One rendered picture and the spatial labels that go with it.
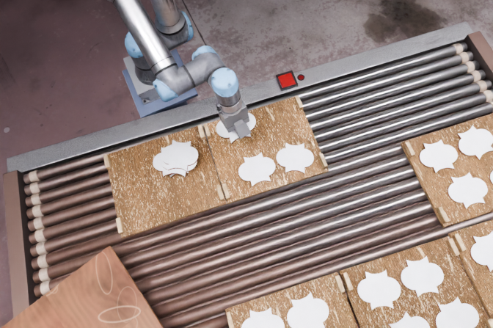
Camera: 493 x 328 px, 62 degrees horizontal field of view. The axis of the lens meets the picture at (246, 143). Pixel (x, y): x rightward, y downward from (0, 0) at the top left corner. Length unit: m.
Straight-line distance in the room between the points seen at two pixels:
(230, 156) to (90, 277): 0.65
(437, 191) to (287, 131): 0.60
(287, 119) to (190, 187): 0.48
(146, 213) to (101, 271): 0.26
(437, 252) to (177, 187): 0.97
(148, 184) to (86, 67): 1.72
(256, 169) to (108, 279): 0.65
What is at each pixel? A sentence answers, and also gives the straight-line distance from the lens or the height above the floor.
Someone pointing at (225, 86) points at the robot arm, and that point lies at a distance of 1.19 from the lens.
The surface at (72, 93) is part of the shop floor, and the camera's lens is 3.15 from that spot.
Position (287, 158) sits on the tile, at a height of 0.95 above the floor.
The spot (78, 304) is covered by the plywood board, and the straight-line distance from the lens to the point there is 1.54.
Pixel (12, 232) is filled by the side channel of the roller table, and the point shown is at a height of 0.95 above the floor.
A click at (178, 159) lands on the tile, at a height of 0.99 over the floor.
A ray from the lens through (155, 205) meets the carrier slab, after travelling 1.62.
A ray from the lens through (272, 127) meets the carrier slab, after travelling 1.67.
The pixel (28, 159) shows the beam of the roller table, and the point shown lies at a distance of 1.92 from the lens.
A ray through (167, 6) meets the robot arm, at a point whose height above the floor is 1.33.
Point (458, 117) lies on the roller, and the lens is 1.87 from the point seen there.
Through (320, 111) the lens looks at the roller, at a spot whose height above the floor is 0.92.
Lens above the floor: 2.45
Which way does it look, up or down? 67 degrees down
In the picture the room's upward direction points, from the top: 8 degrees counter-clockwise
